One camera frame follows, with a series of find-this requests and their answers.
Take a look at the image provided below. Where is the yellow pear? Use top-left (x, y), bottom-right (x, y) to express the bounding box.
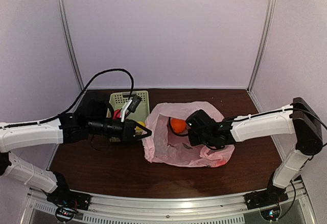
top-left (136, 121), bottom-right (146, 131)

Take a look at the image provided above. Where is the pink red apple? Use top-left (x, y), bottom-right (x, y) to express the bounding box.
top-left (113, 109), bottom-right (121, 119)

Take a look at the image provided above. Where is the pink plastic bag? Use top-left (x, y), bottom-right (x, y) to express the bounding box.
top-left (142, 102), bottom-right (235, 168)

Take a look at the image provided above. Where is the orange fruit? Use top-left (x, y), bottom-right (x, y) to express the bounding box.
top-left (170, 118), bottom-right (186, 134)

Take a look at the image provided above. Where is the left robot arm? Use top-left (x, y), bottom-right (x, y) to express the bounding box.
top-left (1, 96), bottom-right (152, 206)

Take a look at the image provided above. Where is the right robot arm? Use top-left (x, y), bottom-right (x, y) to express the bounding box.
top-left (186, 97), bottom-right (326, 205)

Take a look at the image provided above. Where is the green perforated plastic basket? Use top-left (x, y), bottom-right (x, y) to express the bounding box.
top-left (106, 90), bottom-right (150, 142)

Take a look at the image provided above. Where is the left circuit board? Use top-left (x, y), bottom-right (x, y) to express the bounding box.
top-left (55, 206), bottom-right (78, 222)

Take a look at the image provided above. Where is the circuit board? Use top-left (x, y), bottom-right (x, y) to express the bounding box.
top-left (260, 206), bottom-right (281, 222)
top-left (55, 206), bottom-right (78, 222)

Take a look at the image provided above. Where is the right circuit board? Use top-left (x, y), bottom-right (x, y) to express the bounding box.
top-left (260, 206), bottom-right (281, 222)

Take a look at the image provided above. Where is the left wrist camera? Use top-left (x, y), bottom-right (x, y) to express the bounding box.
top-left (120, 95), bottom-right (142, 122)

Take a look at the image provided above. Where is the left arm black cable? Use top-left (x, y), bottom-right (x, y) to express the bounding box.
top-left (0, 68), bottom-right (135, 130)

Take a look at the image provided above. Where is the front aluminium rail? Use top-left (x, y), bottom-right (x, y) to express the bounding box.
top-left (25, 183), bottom-right (307, 224)

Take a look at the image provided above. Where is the left aluminium frame post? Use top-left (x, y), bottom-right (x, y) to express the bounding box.
top-left (57, 0), bottom-right (84, 91)

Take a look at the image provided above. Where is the aluminium frame post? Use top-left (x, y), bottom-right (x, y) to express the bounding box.
top-left (57, 0), bottom-right (84, 91)
top-left (247, 0), bottom-right (276, 93)

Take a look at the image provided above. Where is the right aluminium frame post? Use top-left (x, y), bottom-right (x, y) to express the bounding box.
top-left (247, 0), bottom-right (276, 93)

